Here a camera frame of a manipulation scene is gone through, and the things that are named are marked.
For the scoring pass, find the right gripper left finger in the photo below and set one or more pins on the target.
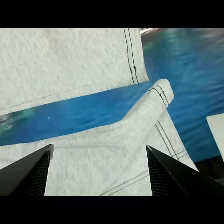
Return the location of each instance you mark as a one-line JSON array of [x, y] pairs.
[[28, 175]]

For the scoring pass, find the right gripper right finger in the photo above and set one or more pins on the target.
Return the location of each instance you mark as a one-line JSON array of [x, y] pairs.
[[173, 178]]

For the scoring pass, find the light grey garment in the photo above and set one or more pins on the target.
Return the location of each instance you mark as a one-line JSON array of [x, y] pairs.
[[66, 63]]

